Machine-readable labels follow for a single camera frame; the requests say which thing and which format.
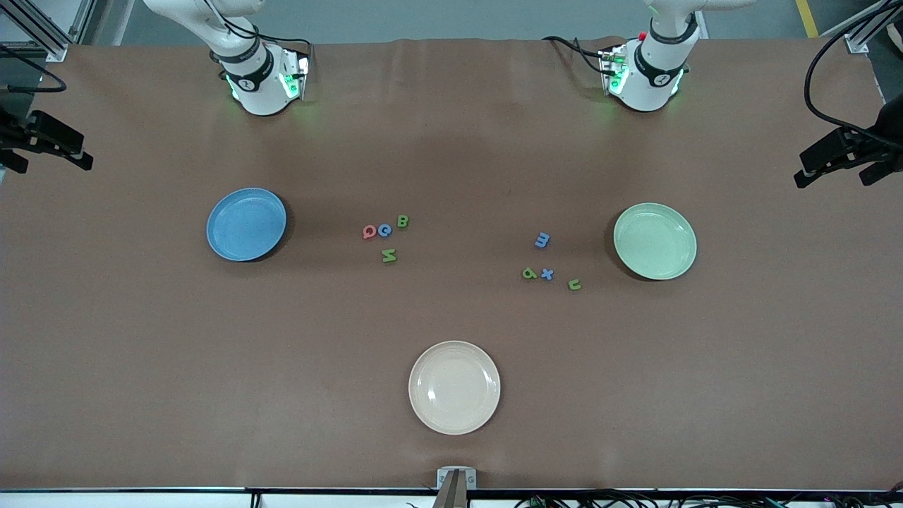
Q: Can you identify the cream plate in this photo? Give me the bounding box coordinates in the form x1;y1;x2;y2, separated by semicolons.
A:
408;341;502;435

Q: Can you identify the green plate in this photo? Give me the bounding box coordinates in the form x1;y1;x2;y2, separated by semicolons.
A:
613;202;698;281

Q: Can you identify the blue plate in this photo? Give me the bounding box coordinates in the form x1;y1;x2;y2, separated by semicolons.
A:
206;187;288;262

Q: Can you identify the grey metal mount bracket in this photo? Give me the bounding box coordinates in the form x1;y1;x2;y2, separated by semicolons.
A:
432;466;478;508

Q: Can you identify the brown table cover cloth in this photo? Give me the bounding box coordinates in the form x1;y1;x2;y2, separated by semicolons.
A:
0;37;903;491

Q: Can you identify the black cable tangle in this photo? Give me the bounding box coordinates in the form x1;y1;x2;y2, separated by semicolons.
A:
515;489;903;508

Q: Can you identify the aluminium frame profile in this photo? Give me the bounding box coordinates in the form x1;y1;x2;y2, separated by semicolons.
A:
843;0;903;55
0;0;69;63
68;0;97;44

